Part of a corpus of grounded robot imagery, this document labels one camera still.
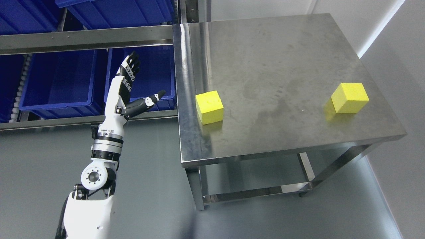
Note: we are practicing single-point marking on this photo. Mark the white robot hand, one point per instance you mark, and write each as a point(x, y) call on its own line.
point(113, 124)

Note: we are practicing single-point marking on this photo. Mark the blue bin lower middle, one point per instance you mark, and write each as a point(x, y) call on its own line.
point(67, 84)

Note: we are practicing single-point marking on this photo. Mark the blue bin lower right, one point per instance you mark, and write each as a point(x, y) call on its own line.
point(157, 72)

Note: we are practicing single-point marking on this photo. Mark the yellow foam block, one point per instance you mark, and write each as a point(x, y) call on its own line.
point(209, 107)
point(349, 98)

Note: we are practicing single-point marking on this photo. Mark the blue bin far left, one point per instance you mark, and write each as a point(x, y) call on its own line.
point(10, 72)

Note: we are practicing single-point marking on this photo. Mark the blue bin upper right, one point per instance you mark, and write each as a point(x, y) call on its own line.
point(108, 14)

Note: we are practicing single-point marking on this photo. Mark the steel shelf rack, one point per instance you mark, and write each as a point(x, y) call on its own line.
point(187, 11)

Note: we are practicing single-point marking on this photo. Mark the blue bin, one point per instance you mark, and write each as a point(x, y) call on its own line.
point(108, 14)
point(29, 16)
point(67, 84)
point(157, 72)
point(10, 72)

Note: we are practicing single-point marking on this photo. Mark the blue bin upper left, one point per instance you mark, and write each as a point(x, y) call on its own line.
point(29, 16)

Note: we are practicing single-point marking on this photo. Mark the stainless steel table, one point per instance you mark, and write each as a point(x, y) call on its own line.
point(275, 77)

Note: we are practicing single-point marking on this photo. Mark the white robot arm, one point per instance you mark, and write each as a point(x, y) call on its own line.
point(88, 209)

